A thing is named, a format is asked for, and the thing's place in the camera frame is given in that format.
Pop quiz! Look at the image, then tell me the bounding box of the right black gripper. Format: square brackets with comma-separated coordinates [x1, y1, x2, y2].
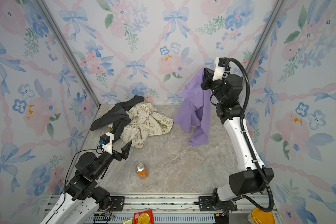
[202, 68, 229, 107]

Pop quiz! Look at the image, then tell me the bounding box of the purple cloth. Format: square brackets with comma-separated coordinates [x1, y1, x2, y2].
[174, 69, 211, 146]

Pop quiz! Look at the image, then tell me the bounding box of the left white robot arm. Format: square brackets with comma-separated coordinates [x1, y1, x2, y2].
[41, 141, 132, 224]

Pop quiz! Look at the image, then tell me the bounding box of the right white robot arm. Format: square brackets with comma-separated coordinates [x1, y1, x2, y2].
[201, 68, 274, 212]

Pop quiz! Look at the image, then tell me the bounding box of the cream patterned cloth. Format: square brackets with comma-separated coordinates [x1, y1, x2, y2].
[120, 101, 174, 148]

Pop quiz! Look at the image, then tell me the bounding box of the dark grey cloth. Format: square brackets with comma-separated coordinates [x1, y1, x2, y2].
[90, 96, 145, 143]

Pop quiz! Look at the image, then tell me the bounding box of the orange soda can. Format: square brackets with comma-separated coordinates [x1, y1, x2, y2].
[136, 162, 149, 179]

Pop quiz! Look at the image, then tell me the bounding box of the red snack packet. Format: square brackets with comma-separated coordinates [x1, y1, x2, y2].
[133, 209, 155, 224]

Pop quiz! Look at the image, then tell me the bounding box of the yellow lidded container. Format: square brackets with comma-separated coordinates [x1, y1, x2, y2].
[248, 208, 275, 224]

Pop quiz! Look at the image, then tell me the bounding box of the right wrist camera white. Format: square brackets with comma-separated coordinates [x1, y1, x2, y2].
[212, 57, 229, 81]

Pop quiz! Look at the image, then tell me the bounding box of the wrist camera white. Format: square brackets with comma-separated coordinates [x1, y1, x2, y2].
[212, 57, 229, 81]
[98, 132, 114, 155]

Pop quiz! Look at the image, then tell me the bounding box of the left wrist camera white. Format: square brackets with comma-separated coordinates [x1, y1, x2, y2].
[98, 132, 114, 155]

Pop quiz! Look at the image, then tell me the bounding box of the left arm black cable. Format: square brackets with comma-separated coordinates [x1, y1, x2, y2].
[62, 145, 104, 197]

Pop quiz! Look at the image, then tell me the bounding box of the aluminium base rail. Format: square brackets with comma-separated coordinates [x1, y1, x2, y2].
[43, 193, 269, 224]

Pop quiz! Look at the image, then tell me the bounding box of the aluminium corner post right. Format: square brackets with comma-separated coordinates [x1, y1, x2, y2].
[246, 0, 286, 74]

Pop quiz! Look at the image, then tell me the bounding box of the aluminium corner post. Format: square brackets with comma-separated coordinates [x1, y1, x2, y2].
[246, 0, 286, 74]
[33, 0, 101, 108]

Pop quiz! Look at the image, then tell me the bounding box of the aluminium corner post left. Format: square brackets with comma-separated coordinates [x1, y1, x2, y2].
[33, 0, 101, 108]

